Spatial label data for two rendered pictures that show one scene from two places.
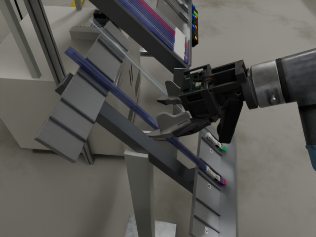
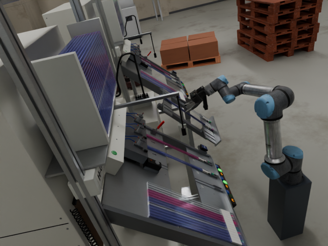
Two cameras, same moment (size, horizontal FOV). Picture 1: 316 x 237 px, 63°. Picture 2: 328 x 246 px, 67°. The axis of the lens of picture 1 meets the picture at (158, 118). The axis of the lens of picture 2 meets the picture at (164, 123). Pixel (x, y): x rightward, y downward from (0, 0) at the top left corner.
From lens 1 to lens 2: 1.34 m
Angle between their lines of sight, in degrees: 17
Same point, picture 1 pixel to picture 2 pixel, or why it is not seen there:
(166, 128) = (189, 108)
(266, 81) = (208, 88)
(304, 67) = (215, 82)
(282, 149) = (250, 138)
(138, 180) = (184, 137)
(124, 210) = (177, 187)
